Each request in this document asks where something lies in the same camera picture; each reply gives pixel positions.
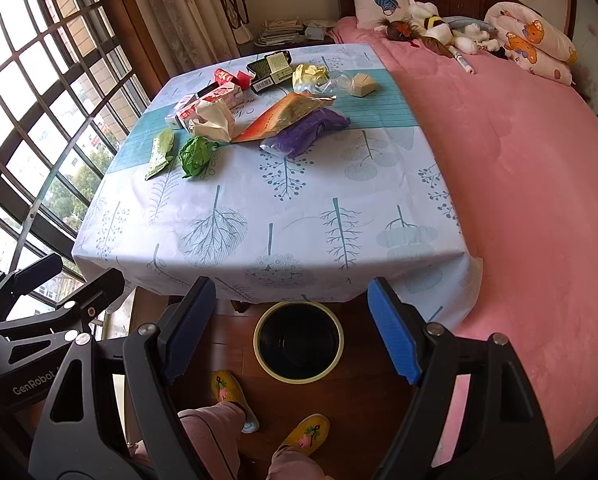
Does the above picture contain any green wrapper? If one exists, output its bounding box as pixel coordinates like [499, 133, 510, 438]
[145, 127, 174, 180]

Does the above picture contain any green paper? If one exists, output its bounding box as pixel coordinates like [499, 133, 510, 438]
[179, 136, 220, 179]

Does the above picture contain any strawberry milk carton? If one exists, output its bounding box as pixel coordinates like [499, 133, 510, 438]
[165, 81, 244, 128]

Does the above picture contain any beige paper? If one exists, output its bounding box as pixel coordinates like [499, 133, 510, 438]
[187, 100, 235, 143]

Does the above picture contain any purple plastic bag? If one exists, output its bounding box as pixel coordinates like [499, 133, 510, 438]
[260, 107, 351, 158]

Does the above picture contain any red cylindrical box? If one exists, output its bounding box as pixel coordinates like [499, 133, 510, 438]
[213, 68, 252, 90]

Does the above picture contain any orange snack bag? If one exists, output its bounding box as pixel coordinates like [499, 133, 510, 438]
[232, 92, 336, 143]

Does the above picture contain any green cream carton box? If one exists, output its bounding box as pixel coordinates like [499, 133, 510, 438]
[246, 50, 293, 94]

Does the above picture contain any yellow paper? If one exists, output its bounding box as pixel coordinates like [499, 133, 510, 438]
[293, 64, 329, 94]

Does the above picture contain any clear plastic bottle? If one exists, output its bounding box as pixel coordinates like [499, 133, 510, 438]
[308, 73, 354, 96]

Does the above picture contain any tan wedge box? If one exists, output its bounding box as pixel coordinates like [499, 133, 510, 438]
[350, 73, 378, 98]

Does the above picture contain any yellow rimmed trash bin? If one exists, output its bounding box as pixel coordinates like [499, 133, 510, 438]
[252, 301, 345, 385]

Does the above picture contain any left pink trouser leg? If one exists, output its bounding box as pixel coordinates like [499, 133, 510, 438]
[179, 401, 246, 479]

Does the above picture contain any pink trouser leg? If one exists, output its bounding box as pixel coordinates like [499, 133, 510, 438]
[179, 401, 246, 479]
[267, 446, 329, 480]

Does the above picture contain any right pink trouser leg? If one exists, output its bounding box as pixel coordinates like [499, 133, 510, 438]
[267, 446, 329, 480]

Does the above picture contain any right yellow slipper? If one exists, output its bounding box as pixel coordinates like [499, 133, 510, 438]
[278, 414, 331, 456]

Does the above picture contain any leaf patterned tablecloth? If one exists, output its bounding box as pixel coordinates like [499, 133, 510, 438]
[72, 44, 482, 328]

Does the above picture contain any pink bed blanket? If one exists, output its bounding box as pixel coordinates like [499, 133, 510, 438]
[334, 18, 598, 454]

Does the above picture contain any beige floral curtain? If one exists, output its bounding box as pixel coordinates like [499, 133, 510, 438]
[136, 0, 252, 76]

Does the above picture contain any dark wooden nightstand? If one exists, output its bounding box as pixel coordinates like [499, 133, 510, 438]
[238, 36, 335, 58]

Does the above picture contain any stack of books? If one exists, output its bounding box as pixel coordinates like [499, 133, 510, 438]
[255, 18, 305, 46]

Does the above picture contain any white marker pen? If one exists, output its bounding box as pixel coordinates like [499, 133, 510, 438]
[448, 46, 476, 75]

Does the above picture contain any folded cartoon bear quilt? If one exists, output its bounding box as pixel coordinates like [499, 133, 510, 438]
[484, 2, 578, 86]

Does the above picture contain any white plush toy pile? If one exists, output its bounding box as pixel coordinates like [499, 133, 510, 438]
[375, 0, 505, 58]

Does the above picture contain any white butterfly pillow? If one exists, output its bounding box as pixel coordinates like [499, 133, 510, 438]
[353, 0, 411, 29]

